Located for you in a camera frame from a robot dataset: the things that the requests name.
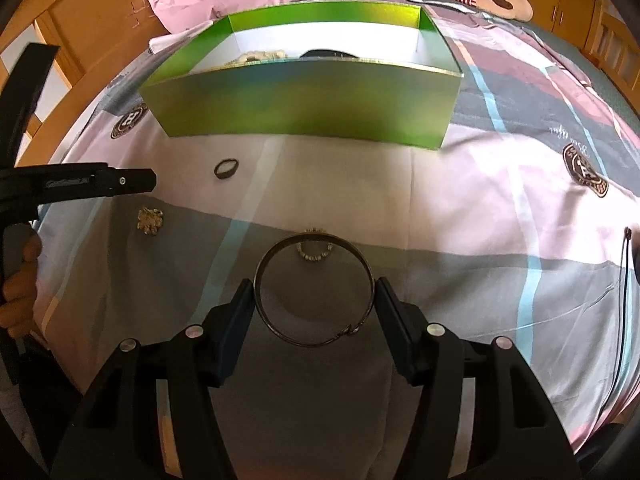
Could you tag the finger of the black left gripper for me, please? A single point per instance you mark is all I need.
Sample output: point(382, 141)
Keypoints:
point(130, 181)

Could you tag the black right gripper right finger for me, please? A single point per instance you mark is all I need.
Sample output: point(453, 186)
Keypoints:
point(516, 433)

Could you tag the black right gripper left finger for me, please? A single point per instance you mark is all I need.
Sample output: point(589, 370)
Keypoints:
point(116, 434)

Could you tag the silver metal bangle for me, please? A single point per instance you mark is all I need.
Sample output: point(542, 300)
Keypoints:
point(313, 288)

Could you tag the left hand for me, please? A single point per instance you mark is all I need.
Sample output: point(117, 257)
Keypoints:
point(20, 292)

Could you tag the gold butterfly brooch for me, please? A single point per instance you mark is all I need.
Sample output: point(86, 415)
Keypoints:
point(150, 220)

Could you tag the patchwork bed sheet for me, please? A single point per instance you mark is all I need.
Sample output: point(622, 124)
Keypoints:
point(521, 224)

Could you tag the green cardboard box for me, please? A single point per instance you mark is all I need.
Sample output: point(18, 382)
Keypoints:
point(355, 69)

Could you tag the wooden footboard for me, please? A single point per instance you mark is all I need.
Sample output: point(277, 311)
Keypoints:
point(611, 47)

